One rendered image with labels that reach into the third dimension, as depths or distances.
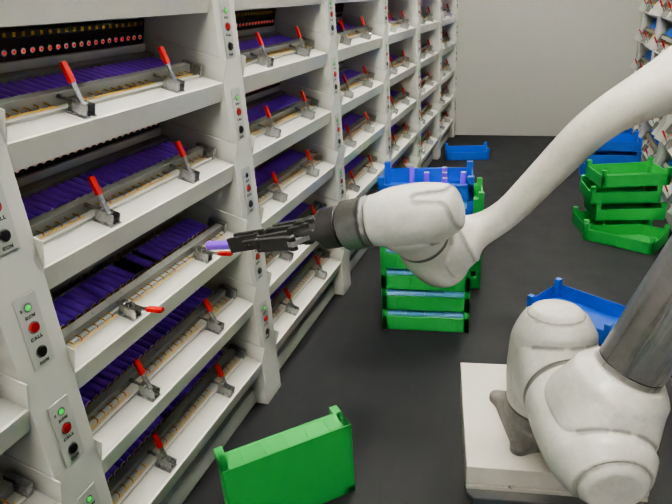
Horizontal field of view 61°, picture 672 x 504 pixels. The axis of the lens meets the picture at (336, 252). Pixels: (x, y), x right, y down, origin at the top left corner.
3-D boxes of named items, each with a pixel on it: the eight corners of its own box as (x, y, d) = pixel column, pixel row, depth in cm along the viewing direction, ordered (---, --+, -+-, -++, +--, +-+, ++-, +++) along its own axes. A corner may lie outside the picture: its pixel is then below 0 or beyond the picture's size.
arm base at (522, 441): (562, 378, 129) (565, 358, 127) (607, 450, 109) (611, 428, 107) (482, 383, 129) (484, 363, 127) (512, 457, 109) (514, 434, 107)
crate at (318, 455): (355, 490, 137) (341, 468, 144) (351, 424, 129) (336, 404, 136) (235, 541, 126) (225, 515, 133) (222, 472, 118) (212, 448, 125)
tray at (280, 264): (336, 225, 217) (344, 192, 210) (266, 300, 165) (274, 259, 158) (288, 207, 221) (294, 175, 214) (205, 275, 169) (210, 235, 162)
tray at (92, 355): (242, 252, 149) (247, 220, 144) (74, 393, 97) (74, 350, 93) (176, 226, 153) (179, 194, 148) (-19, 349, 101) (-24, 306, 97)
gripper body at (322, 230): (340, 254, 98) (293, 260, 102) (356, 236, 105) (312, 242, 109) (328, 214, 96) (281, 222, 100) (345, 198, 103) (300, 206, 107)
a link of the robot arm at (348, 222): (386, 235, 103) (356, 239, 106) (373, 188, 101) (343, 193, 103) (371, 255, 96) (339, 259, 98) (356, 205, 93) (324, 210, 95)
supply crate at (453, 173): (472, 182, 196) (473, 160, 193) (473, 201, 178) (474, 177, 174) (385, 182, 202) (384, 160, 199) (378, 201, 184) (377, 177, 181)
